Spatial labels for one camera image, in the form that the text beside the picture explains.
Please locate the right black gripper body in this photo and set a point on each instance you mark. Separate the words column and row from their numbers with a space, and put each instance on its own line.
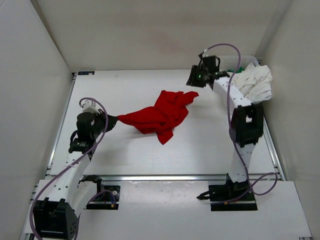
column 204, row 73

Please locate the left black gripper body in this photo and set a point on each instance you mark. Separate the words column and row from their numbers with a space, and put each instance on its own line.
column 100, row 121

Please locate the red t-shirt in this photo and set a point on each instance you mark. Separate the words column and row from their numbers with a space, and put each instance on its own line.
column 168, row 112

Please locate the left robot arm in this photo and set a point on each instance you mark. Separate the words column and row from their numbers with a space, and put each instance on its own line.
column 57, row 216

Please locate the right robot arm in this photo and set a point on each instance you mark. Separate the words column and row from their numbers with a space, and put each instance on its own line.
column 246, row 118

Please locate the white plastic basket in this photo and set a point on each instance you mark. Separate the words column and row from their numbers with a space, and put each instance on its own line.
column 228, row 64

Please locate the green garment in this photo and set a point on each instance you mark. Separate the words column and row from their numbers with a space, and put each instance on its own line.
column 241, row 69

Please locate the white t-shirt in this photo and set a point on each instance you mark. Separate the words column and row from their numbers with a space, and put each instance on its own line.
column 255, row 83

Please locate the dark label sticker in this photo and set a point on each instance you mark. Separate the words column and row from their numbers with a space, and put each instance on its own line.
column 86, row 73

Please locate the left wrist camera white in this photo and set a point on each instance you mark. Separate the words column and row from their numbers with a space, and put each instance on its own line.
column 89, row 106

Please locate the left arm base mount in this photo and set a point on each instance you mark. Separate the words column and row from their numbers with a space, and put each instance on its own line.
column 108, row 197

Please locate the aluminium rail front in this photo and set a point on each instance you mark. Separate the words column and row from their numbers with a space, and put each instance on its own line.
column 165, row 177

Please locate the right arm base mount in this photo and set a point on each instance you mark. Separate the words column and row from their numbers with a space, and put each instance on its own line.
column 223, row 200

